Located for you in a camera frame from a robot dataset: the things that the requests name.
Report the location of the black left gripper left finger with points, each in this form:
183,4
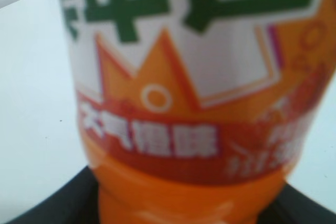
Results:
75,202

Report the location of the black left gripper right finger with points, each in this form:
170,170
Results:
293,207

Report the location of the orange soda plastic bottle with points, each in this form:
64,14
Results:
196,111

